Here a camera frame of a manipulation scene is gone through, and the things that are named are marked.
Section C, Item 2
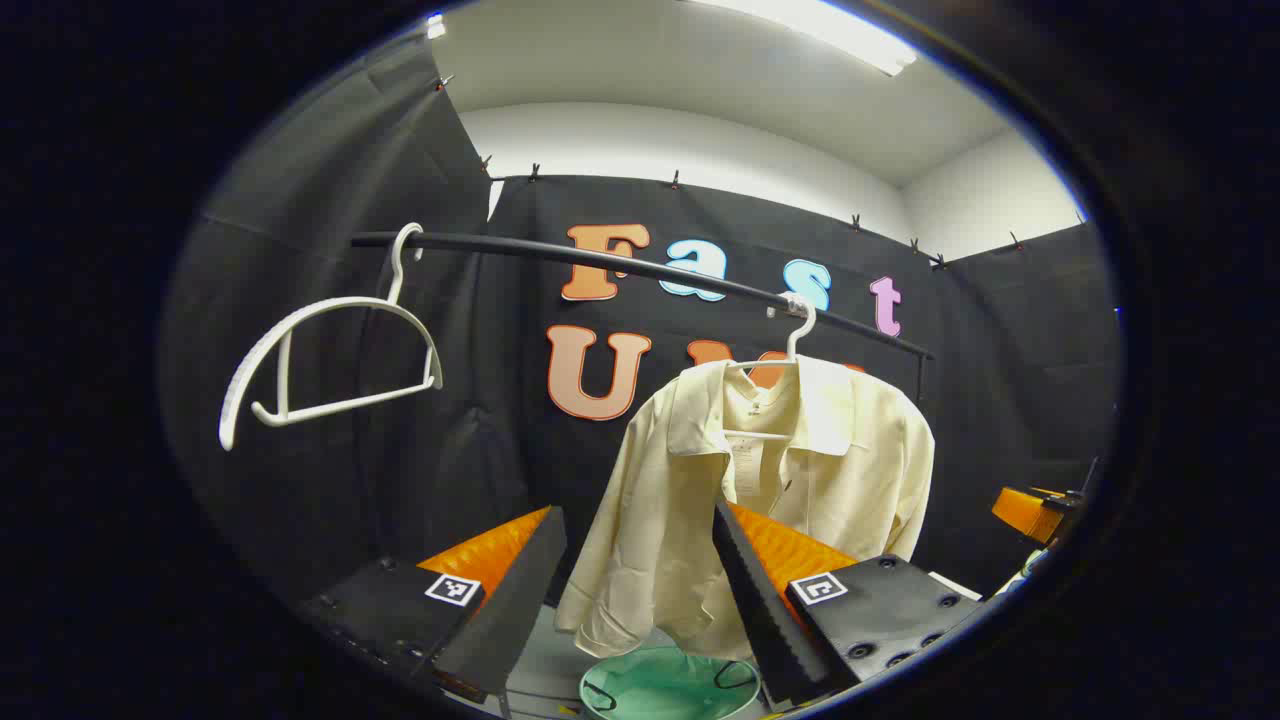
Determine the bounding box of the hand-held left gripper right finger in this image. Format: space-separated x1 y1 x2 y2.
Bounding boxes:
712 500 986 713

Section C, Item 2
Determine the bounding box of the cream collared shirt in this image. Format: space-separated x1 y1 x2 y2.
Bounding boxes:
555 355 936 661

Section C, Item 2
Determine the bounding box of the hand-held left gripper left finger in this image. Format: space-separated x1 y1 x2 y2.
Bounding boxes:
300 505 568 706

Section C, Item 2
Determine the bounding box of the black clothes rail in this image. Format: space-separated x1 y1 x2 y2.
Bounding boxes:
350 230 936 401

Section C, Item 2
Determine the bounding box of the green laundry hamper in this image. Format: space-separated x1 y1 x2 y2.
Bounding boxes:
578 645 766 720

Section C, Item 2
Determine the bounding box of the white plastic hanger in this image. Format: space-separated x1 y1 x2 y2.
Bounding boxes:
722 293 821 443
218 222 444 451

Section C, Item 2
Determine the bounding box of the black backdrop cloth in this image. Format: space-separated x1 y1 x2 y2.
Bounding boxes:
160 30 1121 641

